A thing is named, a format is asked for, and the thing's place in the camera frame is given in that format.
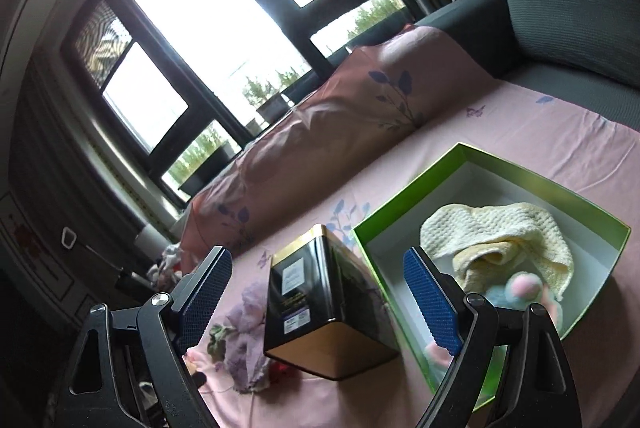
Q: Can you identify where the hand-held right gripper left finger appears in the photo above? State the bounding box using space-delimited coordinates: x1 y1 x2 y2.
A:
50 245 233 428

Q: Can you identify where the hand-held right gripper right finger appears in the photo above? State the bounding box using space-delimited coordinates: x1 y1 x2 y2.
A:
402 247 583 428

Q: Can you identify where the green cardboard box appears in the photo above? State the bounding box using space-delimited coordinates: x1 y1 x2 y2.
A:
353 142 632 413

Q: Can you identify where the pile of clothes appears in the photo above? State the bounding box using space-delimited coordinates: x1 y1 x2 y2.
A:
147 244 186 293

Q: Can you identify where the lavender mesh bath sponge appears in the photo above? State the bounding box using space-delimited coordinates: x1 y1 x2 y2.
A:
225 285 273 394

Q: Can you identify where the pastel plush toy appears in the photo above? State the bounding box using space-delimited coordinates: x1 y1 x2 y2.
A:
424 272 565 401

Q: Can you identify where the cream knitted cloth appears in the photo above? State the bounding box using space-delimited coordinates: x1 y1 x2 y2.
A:
419 202 575 303

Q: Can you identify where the black and gold tin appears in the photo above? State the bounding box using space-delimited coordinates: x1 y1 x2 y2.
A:
263 224 401 382

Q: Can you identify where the long dark planter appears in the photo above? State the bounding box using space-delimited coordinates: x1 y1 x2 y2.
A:
177 143 236 196

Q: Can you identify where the upright vacuum cleaner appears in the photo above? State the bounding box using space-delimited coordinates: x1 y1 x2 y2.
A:
61 228 123 271

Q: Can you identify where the white panelled wardrobe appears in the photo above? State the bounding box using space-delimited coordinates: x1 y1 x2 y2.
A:
0 188 101 329

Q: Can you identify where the pink floral bedsheet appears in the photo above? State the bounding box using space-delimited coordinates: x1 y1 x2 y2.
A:
182 78 640 428

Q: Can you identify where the dark grey curtain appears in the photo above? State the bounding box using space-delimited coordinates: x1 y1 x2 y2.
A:
20 58 151 269

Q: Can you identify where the grey plant pot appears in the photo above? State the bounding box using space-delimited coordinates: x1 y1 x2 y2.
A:
256 92 296 123

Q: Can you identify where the pink floral pillow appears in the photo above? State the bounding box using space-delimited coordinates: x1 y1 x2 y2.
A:
180 25 496 259

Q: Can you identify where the dark rectangular planter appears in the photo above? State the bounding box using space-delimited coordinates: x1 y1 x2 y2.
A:
282 72 321 103

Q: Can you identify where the black framed window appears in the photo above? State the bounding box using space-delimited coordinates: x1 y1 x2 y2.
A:
62 0 436 209

